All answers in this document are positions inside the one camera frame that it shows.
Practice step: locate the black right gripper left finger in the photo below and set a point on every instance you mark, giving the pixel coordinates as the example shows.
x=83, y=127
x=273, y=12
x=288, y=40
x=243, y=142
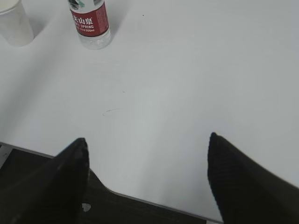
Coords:
x=53, y=193

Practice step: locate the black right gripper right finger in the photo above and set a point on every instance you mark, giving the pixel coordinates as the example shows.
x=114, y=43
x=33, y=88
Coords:
x=245, y=192

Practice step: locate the white paper cup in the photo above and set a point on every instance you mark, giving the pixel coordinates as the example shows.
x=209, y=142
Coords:
x=15, y=27

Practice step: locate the clear Nongfu Spring water bottle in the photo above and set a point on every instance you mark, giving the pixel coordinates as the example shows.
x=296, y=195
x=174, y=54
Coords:
x=91, y=22

